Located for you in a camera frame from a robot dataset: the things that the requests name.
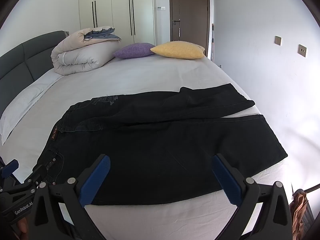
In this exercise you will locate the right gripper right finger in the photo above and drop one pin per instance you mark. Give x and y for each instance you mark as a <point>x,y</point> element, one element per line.
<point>262,211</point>

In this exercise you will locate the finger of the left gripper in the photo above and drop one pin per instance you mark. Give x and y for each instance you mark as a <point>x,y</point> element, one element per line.
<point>7,170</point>

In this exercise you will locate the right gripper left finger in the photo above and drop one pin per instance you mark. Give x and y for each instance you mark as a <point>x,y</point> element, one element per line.
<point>58,210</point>

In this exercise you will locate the black denim pants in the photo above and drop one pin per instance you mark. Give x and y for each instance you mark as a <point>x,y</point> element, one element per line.
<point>160,144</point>

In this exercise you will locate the brown cloth on rack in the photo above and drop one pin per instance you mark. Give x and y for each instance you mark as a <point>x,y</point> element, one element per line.
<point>301,215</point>

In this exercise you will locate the white pillow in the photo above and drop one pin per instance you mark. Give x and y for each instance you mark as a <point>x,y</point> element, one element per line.
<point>23,102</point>

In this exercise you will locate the white bed mattress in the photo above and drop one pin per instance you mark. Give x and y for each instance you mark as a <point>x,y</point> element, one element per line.
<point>201,217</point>

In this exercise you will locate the dark grey headboard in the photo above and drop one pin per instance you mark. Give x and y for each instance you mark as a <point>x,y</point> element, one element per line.
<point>26,63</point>

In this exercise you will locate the folded beige duvet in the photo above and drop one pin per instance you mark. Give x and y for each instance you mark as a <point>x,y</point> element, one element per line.
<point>85,50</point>

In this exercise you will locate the purple pillow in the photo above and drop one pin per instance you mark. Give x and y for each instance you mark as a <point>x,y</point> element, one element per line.
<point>135,50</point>

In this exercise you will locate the cream wardrobe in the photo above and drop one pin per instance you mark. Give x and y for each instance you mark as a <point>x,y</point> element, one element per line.
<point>133,20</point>

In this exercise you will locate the yellow pillow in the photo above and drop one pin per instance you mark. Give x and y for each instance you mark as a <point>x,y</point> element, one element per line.
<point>179,50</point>

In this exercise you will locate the brown door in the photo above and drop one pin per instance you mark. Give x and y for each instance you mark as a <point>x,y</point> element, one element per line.
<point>190,21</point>

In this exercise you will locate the lower wall socket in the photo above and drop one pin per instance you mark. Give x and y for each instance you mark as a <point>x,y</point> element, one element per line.
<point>302,50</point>

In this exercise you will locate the wall socket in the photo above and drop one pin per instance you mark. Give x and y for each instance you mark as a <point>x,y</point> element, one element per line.
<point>302,50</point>
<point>277,40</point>

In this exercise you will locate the upper wall socket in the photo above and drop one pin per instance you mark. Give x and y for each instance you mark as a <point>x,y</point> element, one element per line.
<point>277,40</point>

